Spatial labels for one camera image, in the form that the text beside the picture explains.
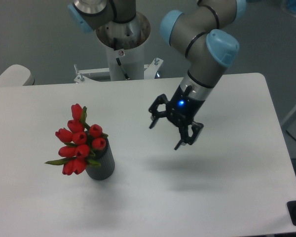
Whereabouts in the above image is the red tulip bouquet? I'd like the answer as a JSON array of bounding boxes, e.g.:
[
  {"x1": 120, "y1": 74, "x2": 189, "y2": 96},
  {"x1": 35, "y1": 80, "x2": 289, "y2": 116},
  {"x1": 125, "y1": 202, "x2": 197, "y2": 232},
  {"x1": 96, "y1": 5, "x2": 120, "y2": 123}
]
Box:
[{"x1": 45, "y1": 104, "x2": 109, "y2": 176}]

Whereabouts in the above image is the white pedestal base bracket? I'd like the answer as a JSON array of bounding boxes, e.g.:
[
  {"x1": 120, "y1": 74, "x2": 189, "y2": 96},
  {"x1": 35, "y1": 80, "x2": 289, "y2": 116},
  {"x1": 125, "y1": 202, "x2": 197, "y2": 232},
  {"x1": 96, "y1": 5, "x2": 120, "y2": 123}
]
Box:
[{"x1": 74, "y1": 57, "x2": 164, "y2": 83}]

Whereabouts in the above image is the white chair armrest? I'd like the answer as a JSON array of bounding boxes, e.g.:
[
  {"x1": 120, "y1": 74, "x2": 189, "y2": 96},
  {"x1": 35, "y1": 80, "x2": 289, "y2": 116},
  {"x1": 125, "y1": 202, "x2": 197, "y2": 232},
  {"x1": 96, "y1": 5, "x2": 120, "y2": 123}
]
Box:
[{"x1": 0, "y1": 64, "x2": 35, "y2": 88}]

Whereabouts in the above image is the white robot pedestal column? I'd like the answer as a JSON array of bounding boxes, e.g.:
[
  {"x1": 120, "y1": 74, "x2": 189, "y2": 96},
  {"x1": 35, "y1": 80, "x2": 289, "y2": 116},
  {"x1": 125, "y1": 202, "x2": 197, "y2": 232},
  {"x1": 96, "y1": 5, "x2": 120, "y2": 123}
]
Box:
[{"x1": 96, "y1": 12, "x2": 150, "y2": 73}]

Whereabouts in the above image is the dark grey ribbed vase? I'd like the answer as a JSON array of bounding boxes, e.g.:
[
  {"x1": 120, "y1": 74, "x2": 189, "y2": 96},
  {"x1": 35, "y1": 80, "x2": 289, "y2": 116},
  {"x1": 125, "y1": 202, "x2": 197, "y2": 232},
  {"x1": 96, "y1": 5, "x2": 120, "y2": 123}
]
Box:
[{"x1": 86, "y1": 139, "x2": 115, "y2": 181}]

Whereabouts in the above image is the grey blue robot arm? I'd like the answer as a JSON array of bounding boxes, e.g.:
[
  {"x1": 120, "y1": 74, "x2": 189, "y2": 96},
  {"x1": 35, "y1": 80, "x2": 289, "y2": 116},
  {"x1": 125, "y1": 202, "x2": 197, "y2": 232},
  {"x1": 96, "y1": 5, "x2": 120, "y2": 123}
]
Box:
[{"x1": 68, "y1": 0, "x2": 246, "y2": 146}]

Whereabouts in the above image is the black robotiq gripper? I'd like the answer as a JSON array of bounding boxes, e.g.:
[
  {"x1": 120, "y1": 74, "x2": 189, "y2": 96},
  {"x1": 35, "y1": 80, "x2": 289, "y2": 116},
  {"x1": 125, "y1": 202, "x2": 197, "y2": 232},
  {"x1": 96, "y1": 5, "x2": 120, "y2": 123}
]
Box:
[{"x1": 148, "y1": 85, "x2": 208, "y2": 151}]

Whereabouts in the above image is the black cable on pedestal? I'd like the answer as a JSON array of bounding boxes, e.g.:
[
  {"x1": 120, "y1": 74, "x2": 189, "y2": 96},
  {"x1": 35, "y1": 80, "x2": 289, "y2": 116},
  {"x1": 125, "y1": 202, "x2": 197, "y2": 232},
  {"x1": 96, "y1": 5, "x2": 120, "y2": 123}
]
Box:
[{"x1": 112, "y1": 37, "x2": 131, "y2": 80}]

